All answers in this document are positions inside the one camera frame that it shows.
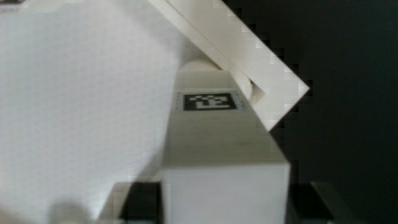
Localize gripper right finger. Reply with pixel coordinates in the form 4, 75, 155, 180
286, 182, 363, 224

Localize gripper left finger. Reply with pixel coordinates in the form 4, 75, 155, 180
96, 182, 164, 224

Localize white desk top tray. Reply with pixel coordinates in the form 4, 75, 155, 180
0, 0, 308, 224

